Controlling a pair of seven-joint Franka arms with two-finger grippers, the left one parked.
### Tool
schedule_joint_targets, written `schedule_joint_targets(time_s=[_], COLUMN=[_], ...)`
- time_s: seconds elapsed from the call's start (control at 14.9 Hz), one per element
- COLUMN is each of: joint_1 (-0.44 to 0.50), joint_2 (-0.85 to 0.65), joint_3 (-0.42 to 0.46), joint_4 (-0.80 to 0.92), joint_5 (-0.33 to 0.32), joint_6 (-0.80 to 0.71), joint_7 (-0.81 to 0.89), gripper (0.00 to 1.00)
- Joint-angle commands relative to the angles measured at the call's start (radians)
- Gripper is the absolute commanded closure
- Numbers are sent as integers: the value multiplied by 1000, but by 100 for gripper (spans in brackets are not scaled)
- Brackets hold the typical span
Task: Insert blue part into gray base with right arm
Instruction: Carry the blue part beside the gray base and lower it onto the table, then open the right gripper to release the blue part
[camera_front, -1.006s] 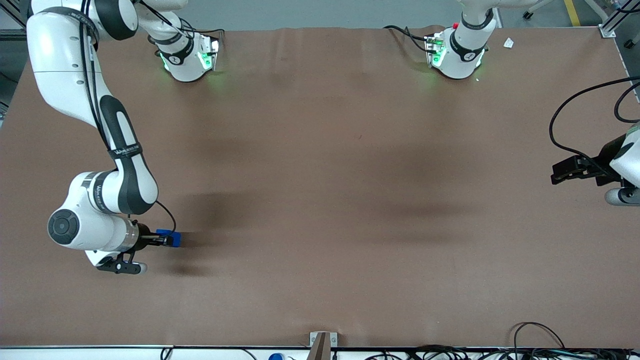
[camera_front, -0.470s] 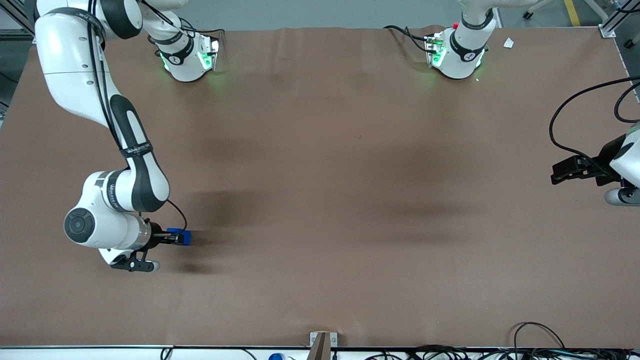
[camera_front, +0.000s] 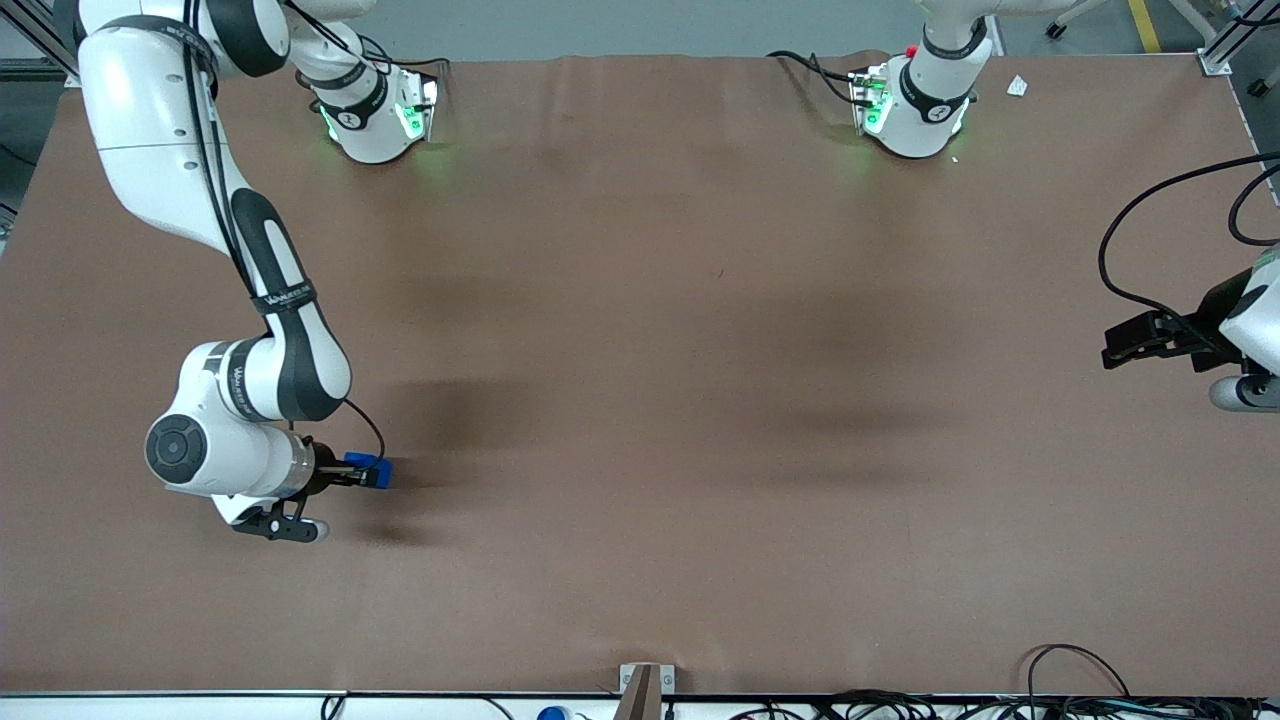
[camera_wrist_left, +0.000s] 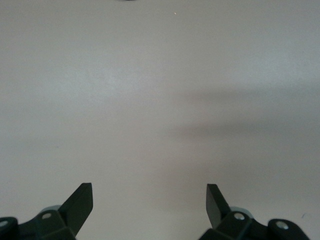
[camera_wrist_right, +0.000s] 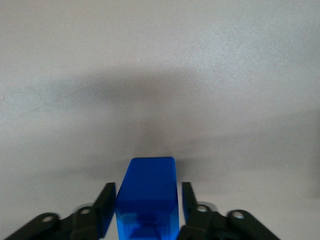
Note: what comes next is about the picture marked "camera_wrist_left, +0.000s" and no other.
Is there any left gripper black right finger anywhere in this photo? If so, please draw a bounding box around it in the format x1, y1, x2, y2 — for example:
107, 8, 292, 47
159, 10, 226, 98
198, 183, 311, 240

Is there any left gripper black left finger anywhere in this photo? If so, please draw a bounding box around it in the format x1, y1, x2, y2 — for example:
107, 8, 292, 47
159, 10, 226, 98
0, 182, 94, 240

